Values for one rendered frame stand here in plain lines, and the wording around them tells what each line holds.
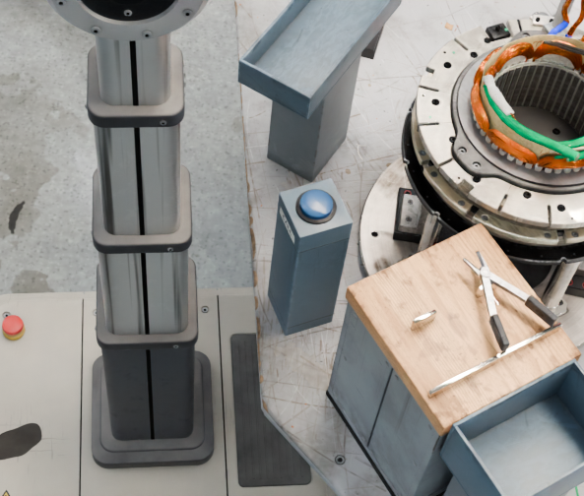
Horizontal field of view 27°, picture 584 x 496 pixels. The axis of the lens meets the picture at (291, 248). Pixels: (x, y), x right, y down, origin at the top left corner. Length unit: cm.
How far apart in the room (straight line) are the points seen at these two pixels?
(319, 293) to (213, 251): 107
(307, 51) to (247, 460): 81
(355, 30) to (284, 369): 47
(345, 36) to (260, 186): 28
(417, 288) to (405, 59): 66
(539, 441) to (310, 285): 36
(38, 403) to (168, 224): 72
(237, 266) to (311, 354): 99
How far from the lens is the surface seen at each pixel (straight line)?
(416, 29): 205
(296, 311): 165
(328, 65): 166
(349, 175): 185
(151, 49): 134
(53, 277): 266
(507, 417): 146
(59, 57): 301
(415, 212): 176
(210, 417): 218
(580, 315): 177
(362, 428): 160
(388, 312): 141
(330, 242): 152
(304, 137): 177
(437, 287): 143
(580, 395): 145
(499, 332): 138
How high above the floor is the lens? 228
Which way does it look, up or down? 58 degrees down
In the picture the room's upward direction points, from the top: 8 degrees clockwise
